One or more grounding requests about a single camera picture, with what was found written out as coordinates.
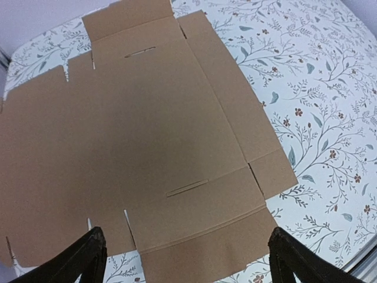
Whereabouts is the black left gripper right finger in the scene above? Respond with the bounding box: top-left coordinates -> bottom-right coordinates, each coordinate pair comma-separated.
268,227 -> 361,283

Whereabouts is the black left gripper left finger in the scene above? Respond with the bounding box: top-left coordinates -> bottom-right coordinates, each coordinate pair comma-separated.
13,226 -> 107,283

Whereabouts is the brown cardboard box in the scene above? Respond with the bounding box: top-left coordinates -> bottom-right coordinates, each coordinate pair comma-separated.
1,1 -> 297,282

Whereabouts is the left aluminium corner post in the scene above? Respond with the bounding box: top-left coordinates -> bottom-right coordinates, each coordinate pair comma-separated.
0,47 -> 11,71

